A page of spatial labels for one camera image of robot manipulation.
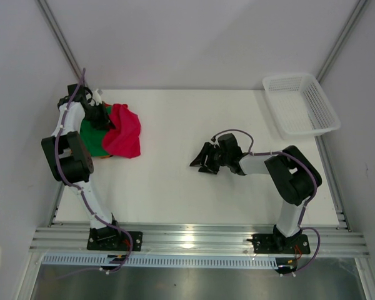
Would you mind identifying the right aluminium corner post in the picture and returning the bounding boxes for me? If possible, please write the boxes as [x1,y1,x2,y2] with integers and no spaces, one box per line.
[316,0,371,84]

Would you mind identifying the crimson t shirt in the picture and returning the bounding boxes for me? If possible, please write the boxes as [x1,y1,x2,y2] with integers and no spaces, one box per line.
[102,104,141,159]

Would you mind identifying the white plastic basket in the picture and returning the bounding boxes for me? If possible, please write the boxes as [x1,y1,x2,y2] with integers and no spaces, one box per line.
[262,73,341,139]

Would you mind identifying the aluminium corner post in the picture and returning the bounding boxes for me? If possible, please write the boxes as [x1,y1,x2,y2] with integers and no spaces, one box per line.
[316,0,371,84]
[35,0,83,79]

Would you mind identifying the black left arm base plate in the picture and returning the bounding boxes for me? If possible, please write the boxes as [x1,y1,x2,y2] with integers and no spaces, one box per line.
[87,229,143,252]

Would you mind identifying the green folded t shirt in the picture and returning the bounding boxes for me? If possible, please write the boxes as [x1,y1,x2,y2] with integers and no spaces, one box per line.
[80,117,114,158]

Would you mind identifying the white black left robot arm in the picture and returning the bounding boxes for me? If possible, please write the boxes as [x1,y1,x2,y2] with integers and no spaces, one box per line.
[41,84,123,250]

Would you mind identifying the left aluminium corner post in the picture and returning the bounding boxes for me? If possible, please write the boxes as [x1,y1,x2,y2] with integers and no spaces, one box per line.
[35,0,83,79]

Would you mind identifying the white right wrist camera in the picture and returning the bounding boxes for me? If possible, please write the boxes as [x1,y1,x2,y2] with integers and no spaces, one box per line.
[210,136,218,144]

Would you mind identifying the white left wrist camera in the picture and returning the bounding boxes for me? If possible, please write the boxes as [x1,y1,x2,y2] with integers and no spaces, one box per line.
[92,89,103,106]

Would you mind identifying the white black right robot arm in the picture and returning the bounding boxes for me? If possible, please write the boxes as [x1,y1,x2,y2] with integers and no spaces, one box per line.
[190,133,322,253]

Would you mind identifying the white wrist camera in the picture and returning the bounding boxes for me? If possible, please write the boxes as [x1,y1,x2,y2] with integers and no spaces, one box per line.
[92,89,103,106]
[210,136,218,144]

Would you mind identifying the aluminium front rail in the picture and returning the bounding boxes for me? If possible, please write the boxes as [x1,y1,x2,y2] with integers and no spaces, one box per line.
[29,222,370,258]

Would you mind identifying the white slotted cable duct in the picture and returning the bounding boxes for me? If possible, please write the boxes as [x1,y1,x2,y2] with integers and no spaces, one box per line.
[42,253,278,270]

